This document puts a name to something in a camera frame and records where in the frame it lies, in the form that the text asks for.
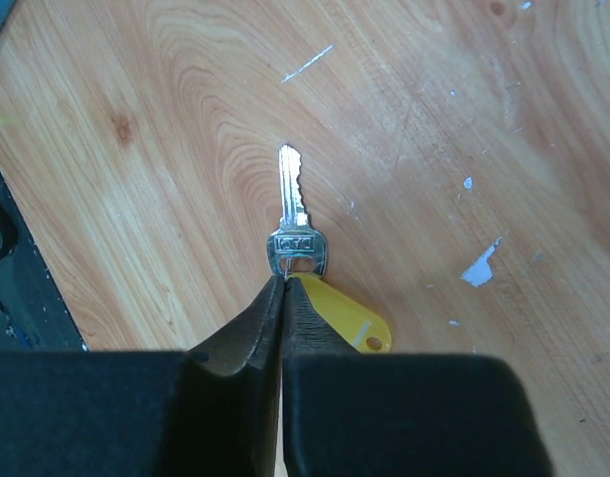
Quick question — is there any key with yellow tag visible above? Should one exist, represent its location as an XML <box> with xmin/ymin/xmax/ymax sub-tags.
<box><xmin>267</xmin><ymin>144</ymin><xmax>392</xmax><ymax>353</ymax></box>

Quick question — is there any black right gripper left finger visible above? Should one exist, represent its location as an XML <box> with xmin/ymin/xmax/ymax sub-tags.
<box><xmin>0</xmin><ymin>277</ymin><xmax>285</xmax><ymax>476</ymax></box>

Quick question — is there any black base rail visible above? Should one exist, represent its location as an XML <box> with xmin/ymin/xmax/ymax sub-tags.
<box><xmin>0</xmin><ymin>170</ymin><xmax>89</xmax><ymax>352</ymax></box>

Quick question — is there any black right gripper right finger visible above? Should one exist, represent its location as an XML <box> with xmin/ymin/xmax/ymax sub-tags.
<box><xmin>282</xmin><ymin>278</ymin><xmax>553</xmax><ymax>476</ymax></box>

